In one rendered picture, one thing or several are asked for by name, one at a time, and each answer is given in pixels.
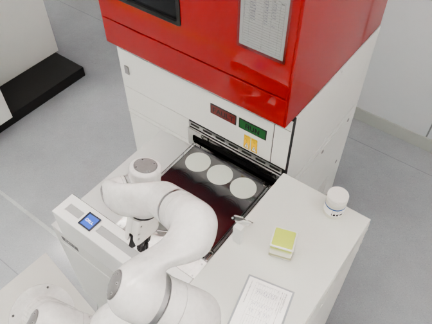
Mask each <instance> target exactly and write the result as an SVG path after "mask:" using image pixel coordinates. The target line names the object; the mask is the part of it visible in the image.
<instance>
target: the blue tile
mask: <svg viewBox="0 0 432 324"><path fill-rule="evenodd" d="M98 221H99V220H98V219H97V218H96V217H94V216H92V215H91V214H89V215H88V216H87V217H86V218H85V219H84V220H82V221H81V222H80V223H81V224H82V225H84V226H85V227H86V228H88V229H90V228H91V227H93V226H94V225H95V224H96V223H97V222H98Z"/></svg>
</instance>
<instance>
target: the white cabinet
mask: <svg viewBox="0 0 432 324"><path fill-rule="evenodd" d="M53 229H54V231H55V233H56V235H57V237H58V239H59V241H60V243H61V245H62V247H63V249H64V251H65V254H66V256H67V258H68V260H69V262H70V264H71V266H72V268H73V270H74V272H75V274H76V277H77V278H78V281H79V282H80V285H81V286H82V288H83V290H84V291H85V292H86V293H87V294H88V295H89V296H90V297H91V298H92V299H93V300H94V301H95V302H96V303H97V304H98V308H100V307H101V306H102V305H105V304H106V303H108V302H107V288H108V283H109V281H110V279H111V276H112V275H113V272H112V271H111V270H109V269H108V268H106V267H105V266H104V265H103V264H101V263H100V262H99V261H97V260H96V259H95V258H93V257H92V256H91V255H90V254H89V253H87V252H86V251H84V250H83V249H82V248H81V247H79V246H78V245H76V244H75V243H74V242H73V241H71V240H70V239H68V238H67V237H66V236H65V235H63V234H62V233H61V232H60V231H58V230H57V229H55V228H54V227H53ZM359 246H360V245H359ZM358 250H359V247H358V248H357V250H356V252H355V253H354V255H353V257H352V258H351V259H350V261H349V263H348V264H347V266H346V267H345V269H344V271H343V272H342V274H341V276H340V277H339V279H338V281H337V282H336V284H335V286H334V287H333V288H332V290H331V292H330V293H329V295H328V296H327V298H326V300H325V301H324V303H323V306H322V307H321V308H320V309H319V311H318V313H317V314H316V316H315V317H314V319H313V321H312V322H311V324H325V323H326V321H327V318H328V316H329V314H330V312H331V310H332V307H333V305H334V303H335V300H336V298H337V297H338V294H339V292H340V289H341V287H342V285H343V282H344V281H345V278H346V276H347V274H348V271H349V269H350V266H351V265H352V262H353V260H354V258H355V256H356V253H357V252H358Z"/></svg>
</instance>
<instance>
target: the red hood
mask: <svg viewBox="0 0 432 324"><path fill-rule="evenodd" d="M98 1H99V5H100V11H101V15H102V20H103V26H104V29H105V35H106V39H107V41H108V42H110V43H112V44H114V45H116V46H118V47H120V48H122V49H124V50H127V51H129V52H131V53H133V54H135V55H137V56H139V57H141V58H143V59H145V60H147V61H149V62H151V63H153V64H155V65H157V66H159V67H161V68H163V69H165V70H167V71H169V72H171V73H173V74H175V75H177V76H179V77H181V78H183V79H185V80H187V81H189V82H191V83H193V84H195V85H197V86H199V87H202V88H204V89H206V90H208V91H210V92H212V93H214V94H216V95H218V96H220V97H222V98H224V99H226V100H228V101H230V102H232V103H234V104H236V105H239V106H241V107H243V108H245V109H247V110H249V111H251V112H252V113H255V114H257V115H259V116H261V117H263V118H265V119H267V120H269V121H270V122H273V123H275V124H277V125H279V126H281V127H283V128H286V126H288V124H290V123H291V122H292V120H293V119H294V118H295V117H296V116H297V115H298V114H299V113H300V111H301V110H302V109H303V108H304V107H305V106H306V105H307V104H308V103H309V102H310V101H311V100H312V99H313V98H314V96H315V95H316V94H317V93H318V92H319V91H320V90H321V88H322V87H323V86H324V85H325V84H326V83H327V82H328V81H329V80H330V79H331V78H332V77H333V76H334V75H335V74H336V72H337V71H338V70H339V69H340V68H341V67H342V66H343V65H344V63H345V62H346V61H347V60H348V59H349V58H350V57H351V56H352V55H353V54H354V53H355V52H356V51H357V50H358V49H359V47H360V46H361V45H362V44H363V43H364V42H365V41H366V39H367V38H369V36H371V34H372V33H373V32H374V31H375V30H376V29H377V28H378V27H379V26H380V25H381V21H382V18H383V14H384V11H385V8H386V4H387V2H388V0H98Z"/></svg>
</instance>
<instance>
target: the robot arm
mask: <svg viewBox="0 0 432 324"><path fill-rule="evenodd" d="M100 192H101V196H102V200H103V202H104V203H105V205H106V206H107V207H108V208H109V209H110V210H111V211H112V212H114V213H116V214H118V215H121V216H124V217H127V222H126V227H125V238H126V239H127V240H128V239H129V238H130V242H129V247H130V248H134V247H135V246H137V250H138V251H139V252H140V254H138V255H136V256H134V257H132V258H131V259H129V260H128V261H126V262H125V263H123V264H122V265H121V266H120V267H119V268H117V270H115V272H114V273H113V275H112V276H111V279H110V281H109V283H108V288H107V302H108V303H106V304H105V305H102V306H101V307H100V308H99V309H98V310H97V311H96V312H95V313H94V314H93V315H90V314H88V313H85V312H82V311H79V310H78V309H76V308H75V307H74V303H73V300H72V298H71V297H70V295H69V294H68V293H67V292H66V291H65V290H64V289H63V288H61V287H59V286H57V285H53V284H47V283H44V284H39V285H35V286H33V287H30V288H29V289H27V290H25V291H24V292H23V293H22V294H21V295H19V297H18V298H17V299H16V300H15V301H14V303H13V305H12V308H11V310H10V314H9V318H8V324H221V308H220V307H219V303H218V302H217V300H216V299H215V298H214V297H213V296H212V295H211V294H210V293H208V292H206V291H204V290H202V289H200V288H198V287H196V286H194V285H191V284H189V283H186V282H184V281H182V280H180V279H178V278H175V277H173V276H170V275H169V274H167V273H166V271H167V270H168V269H170V268H172V267H176V266H181V265H185V264H189V263H192V262H195V261H197V260H199V259H201V258H202V257H204V256H205V255H206V254H207V253H208V252H209V251H210V249H211V248H212V246H213V243H214V242H215V238H216V235H217V228H218V222H217V216H216V214H215V212H214V210H213V209H212V207H211V206H210V205H208V204H207V203H206V202H204V201H202V200H201V199H199V198H198V197H196V196H194V195H192V194H191V193H189V192H187V191H186V190H183V189H182V188H180V187H178V186H176V185H175V184H173V183H170V182H167V181H161V165H160V163H159V162H158V161H157V160H155V159H153V158H151V157H139V158H136V159H134V160H133V161H132V162H131V163H130V165H129V173H128V174H126V175H123V176H118V177H113V178H110V179H107V180H105V181H104V182H103V183H102V185H101V188H100ZM159 222H160V223H161V224H162V225H164V227H165V228H166V229H167V230H168V231H167V233H166V235H165V236H164V237H163V238H162V239H161V240H160V241H159V242H158V243H156V244H154V245H153V246H151V247H150V248H149V243H148V242H149V241H150V237H151V234H153V233H154V232H155V231H156V230H157V229H158V226H159Z"/></svg>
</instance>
